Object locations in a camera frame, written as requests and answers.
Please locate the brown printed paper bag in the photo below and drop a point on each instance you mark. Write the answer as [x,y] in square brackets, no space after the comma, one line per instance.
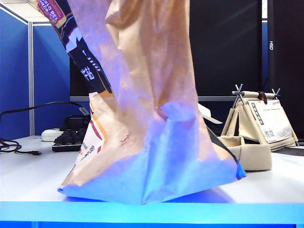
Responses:
[142,95]

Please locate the white printed receipt slip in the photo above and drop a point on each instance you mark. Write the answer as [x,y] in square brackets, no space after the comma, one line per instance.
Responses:
[209,116]

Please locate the black monitor base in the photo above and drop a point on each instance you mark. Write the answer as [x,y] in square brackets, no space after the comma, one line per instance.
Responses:
[76,122]

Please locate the black computer keyboard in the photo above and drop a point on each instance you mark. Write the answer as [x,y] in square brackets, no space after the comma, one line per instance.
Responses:
[69,142]

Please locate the beige fabric calendar stand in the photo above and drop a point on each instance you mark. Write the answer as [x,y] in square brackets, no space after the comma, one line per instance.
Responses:
[244,118]

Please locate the large black monitor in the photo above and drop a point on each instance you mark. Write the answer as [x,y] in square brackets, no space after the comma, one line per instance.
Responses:
[225,47]

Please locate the white computer mouse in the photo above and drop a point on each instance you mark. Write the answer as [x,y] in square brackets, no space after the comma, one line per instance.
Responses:
[50,135]

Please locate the blue rear partition panel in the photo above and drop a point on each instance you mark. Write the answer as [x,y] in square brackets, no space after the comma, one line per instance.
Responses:
[52,71]

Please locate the beige fabric tray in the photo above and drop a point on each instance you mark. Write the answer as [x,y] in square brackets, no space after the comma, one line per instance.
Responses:
[256,159]

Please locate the white desk calendar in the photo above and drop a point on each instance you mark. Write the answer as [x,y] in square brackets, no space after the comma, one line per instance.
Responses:
[273,118]

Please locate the black desk mat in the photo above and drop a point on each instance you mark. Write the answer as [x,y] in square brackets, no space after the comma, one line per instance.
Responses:
[292,151]

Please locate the blue side partition panel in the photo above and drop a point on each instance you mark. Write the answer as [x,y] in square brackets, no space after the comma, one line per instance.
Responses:
[13,71]

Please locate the black monitor with HSO logo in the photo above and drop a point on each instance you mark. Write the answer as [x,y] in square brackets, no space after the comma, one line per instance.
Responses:
[289,59]

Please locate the grey partition post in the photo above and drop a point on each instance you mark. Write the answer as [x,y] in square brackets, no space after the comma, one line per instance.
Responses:
[31,83]

